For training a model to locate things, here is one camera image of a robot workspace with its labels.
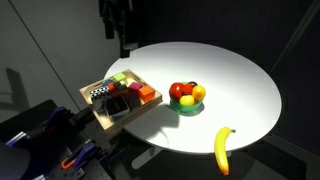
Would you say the lime green cube block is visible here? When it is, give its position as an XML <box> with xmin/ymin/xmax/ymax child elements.
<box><xmin>113</xmin><ymin>73</ymin><xmax>127</xmax><ymax>83</ymax></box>

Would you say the purple orange clamp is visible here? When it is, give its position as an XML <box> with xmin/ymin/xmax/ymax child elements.
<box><xmin>61</xmin><ymin>142</ymin><xmax>97</xmax><ymax>170</ymax></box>

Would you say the small white-framed screen device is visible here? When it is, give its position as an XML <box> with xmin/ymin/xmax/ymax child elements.
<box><xmin>104</xmin><ymin>96</ymin><xmax>130</xmax><ymax>120</ymax></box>

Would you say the yellow-orange toy fruit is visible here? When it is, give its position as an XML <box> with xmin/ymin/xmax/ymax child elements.
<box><xmin>192</xmin><ymin>85</ymin><xmax>206</xmax><ymax>100</ymax></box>

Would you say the black white patterned block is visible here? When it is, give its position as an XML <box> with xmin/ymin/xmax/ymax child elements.
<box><xmin>90</xmin><ymin>87</ymin><xmax>110</xmax><ymax>102</ymax></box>

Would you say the yellow toy banana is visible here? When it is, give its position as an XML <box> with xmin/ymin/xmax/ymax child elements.
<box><xmin>214</xmin><ymin>127</ymin><xmax>235</xmax><ymax>176</ymax></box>

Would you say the blue cube block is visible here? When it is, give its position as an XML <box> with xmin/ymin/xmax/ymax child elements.
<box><xmin>102</xmin><ymin>79</ymin><xmax>115</xmax><ymax>87</ymax></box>

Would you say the round white table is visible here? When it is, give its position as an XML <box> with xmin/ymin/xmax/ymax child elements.
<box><xmin>106</xmin><ymin>42</ymin><xmax>282</xmax><ymax>154</ymax></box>

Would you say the magenta cube block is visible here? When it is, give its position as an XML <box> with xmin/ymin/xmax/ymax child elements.
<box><xmin>129</xmin><ymin>82</ymin><xmax>142</xmax><ymax>91</ymax></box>

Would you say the dark red toy fruit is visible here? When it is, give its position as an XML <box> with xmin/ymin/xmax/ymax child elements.
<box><xmin>188</xmin><ymin>81</ymin><xmax>198</xmax><ymax>87</ymax></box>

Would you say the red cube block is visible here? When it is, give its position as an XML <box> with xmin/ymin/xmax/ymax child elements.
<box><xmin>108</xmin><ymin>82</ymin><xmax>129</xmax><ymax>97</ymax></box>

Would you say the red toy apple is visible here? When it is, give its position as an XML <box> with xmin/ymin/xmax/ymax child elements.
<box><xmin>169</xmin><ymin>82</ymin><xmax>183</xmax><ymax>100</ymax></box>

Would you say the yellow toy lemon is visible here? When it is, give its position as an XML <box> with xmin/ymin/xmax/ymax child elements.
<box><xmin>179</xmin><ymin>95</ymin><xmax>194</xmax><ymax>105</ymax></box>

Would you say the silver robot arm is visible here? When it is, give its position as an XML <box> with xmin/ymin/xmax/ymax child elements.
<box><xmin>98</xmin><ymin>0</ymin><xmax>139</xmax><ymax>58</ymax></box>

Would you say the green bowl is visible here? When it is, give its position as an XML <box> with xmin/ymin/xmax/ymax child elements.
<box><xmin>170</xmin><ymin>82</ymin><xmax>203</xmax><ymax>113</ymax></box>

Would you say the orange cube block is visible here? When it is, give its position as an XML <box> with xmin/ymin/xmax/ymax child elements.
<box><xmin>138</xmin><ymin>86</ymin><xmax>155</xmax><ymax>103</ymax></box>

